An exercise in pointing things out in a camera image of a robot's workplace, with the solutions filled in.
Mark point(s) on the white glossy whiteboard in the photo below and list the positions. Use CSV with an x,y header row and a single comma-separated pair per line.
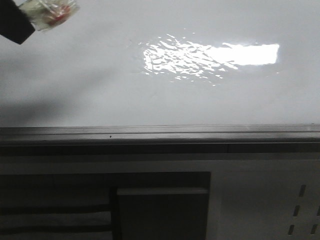
x,y
167,62

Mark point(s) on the dark grey box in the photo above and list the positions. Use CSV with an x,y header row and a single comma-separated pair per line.
x,y
159,213

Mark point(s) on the white perforated metal panel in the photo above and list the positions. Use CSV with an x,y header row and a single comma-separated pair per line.
x,y
269,205

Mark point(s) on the dark slatted shelf frame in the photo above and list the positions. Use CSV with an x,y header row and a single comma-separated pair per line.
x,y
76,206

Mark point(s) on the grey metal whiteboard tray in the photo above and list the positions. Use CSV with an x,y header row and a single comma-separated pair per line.
x,y
283,138

